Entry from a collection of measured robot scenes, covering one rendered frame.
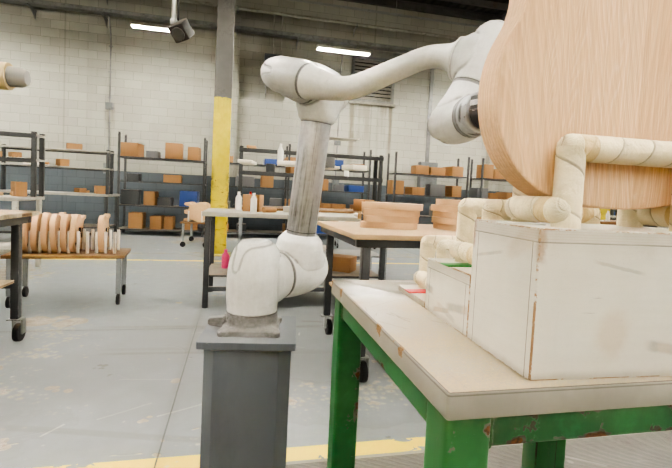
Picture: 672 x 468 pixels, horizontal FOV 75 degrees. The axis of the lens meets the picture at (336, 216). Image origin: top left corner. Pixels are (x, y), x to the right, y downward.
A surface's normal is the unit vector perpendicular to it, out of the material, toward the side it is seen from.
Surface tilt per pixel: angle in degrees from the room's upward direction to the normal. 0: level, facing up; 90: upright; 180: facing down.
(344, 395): 90
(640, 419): 90
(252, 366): 90
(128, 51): 90
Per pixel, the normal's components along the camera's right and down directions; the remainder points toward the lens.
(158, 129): 0.22, 0.06
